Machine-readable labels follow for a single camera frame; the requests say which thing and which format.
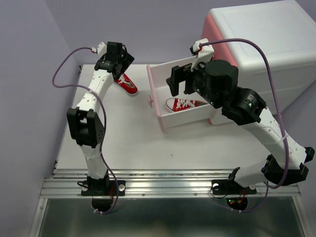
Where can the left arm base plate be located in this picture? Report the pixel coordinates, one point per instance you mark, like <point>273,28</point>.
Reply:
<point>104,194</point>

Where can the red sneaker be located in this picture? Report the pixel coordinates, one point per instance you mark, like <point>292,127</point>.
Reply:
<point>127,85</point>
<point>177,104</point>

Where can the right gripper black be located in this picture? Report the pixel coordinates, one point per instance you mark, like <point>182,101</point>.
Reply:
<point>179,74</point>

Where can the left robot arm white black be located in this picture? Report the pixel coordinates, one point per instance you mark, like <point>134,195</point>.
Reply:
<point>85,126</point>

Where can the white shoe cabinet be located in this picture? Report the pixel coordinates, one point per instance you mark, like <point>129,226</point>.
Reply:
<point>273,44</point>

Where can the aluminium mounting rail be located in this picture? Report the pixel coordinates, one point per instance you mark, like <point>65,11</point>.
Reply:
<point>145,178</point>

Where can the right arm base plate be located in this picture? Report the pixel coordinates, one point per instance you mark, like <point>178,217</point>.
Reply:
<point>234,194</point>

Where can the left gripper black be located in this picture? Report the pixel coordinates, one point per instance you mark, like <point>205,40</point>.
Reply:
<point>126,60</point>

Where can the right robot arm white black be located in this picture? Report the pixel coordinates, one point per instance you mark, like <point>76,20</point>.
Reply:
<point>285,164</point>

